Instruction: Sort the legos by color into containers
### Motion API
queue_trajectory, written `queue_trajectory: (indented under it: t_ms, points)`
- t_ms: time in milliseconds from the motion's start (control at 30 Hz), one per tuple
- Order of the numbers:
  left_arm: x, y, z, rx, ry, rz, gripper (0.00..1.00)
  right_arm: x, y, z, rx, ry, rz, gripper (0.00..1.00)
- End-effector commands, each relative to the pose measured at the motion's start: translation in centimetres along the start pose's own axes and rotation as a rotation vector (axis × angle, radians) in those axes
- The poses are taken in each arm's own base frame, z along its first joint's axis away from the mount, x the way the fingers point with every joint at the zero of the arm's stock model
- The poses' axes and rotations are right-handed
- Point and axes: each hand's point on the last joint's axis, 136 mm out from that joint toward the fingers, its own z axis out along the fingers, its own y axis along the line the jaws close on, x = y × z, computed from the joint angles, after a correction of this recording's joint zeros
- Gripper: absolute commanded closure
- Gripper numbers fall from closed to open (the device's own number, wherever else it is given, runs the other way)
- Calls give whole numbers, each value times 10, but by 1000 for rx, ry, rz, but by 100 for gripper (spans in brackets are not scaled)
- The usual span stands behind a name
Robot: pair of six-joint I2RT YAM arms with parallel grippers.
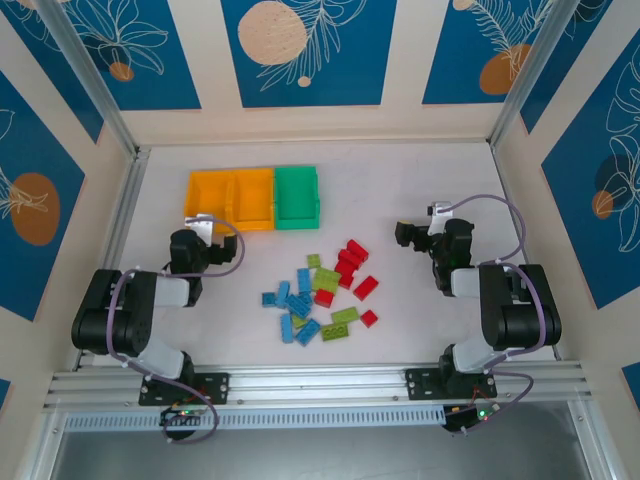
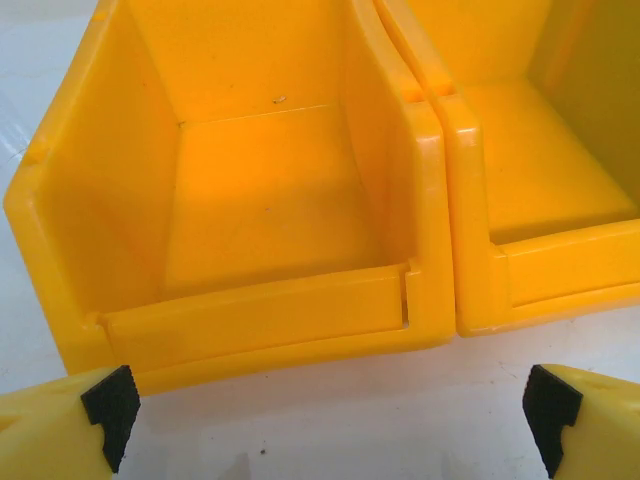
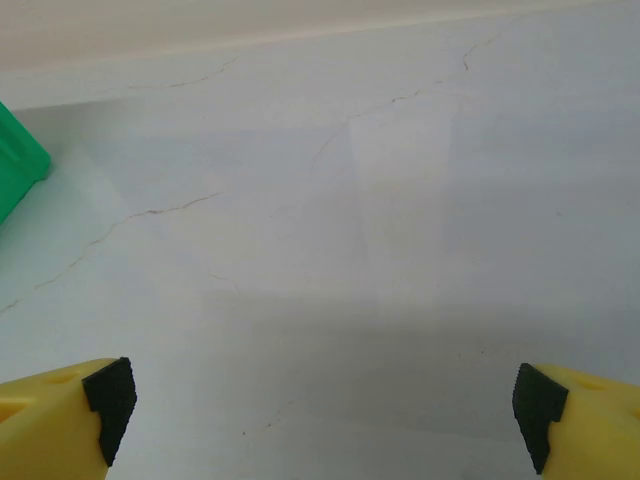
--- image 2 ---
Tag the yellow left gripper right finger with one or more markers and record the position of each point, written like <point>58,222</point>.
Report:
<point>595,430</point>

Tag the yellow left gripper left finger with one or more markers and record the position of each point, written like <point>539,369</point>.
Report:
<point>45,430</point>

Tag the yellow plastic storage bin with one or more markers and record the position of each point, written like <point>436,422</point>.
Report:
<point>540,175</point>
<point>250,200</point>

